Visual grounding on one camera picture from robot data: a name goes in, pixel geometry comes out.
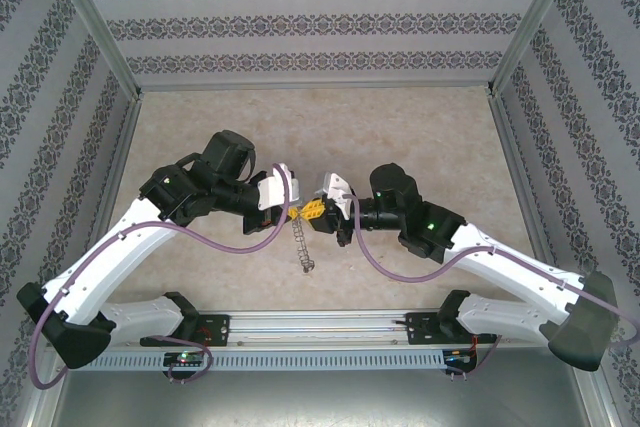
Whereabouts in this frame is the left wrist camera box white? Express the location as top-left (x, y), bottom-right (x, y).
top-left (256, 162), bottom-right (304, 211)

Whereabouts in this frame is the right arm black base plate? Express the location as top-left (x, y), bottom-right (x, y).
top-left (405, 310), bottom-right (498, 347)

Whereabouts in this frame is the aluminium mounting rail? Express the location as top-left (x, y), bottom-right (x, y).
top-left (107, 310), bottom-right (551, 349)

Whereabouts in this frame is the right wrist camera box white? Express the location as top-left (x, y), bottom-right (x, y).
top-left (319, 171), bottom-right (355, 221)

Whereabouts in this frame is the aluminium side rail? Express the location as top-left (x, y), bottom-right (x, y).
top-left (488, 91), bottom-right (586, 288)
top-left (74, 94), bottom-right (145, 298)

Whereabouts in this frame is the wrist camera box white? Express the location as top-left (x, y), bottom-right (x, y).
top-left (319, 171), bottom-right (355, 221)
top-left (256, 162), bottom-right (304, 211)

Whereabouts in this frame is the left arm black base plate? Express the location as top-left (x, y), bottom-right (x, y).
top-left (139, 313), bottom-right (232, 348)

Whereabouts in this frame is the grey metal panel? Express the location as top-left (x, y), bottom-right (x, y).
top-left (49, 369), bottom-right (596, 427)

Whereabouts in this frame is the aluminium rear rail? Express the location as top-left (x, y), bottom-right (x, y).
top-left (139, 82), bottom-right (494, 94)

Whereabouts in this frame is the aluminium frame post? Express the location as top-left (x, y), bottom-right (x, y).
top-left (40, 0), bottom-right (146, 98)
top-left (485, 0), bottom-right (585, 97)

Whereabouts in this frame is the grey slotted cable duct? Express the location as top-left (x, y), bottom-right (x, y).
top-left (92, 350), bottom-right (479, 373)

